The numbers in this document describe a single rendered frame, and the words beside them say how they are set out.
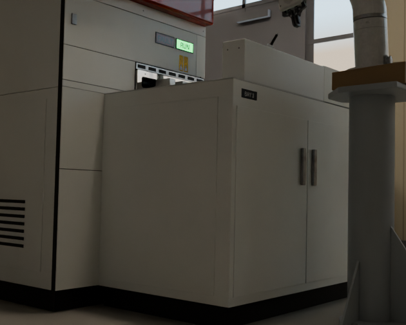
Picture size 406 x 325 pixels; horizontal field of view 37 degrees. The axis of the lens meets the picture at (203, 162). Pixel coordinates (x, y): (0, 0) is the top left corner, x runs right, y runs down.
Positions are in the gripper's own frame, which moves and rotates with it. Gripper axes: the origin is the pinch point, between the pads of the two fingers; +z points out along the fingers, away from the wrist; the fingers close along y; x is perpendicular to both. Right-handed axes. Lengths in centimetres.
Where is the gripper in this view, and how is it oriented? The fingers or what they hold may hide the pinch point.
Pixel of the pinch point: (296, 21)
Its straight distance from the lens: 245.2
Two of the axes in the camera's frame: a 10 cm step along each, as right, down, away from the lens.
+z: 1.4, 9.7, -1.8
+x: 6.3, 0.5, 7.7
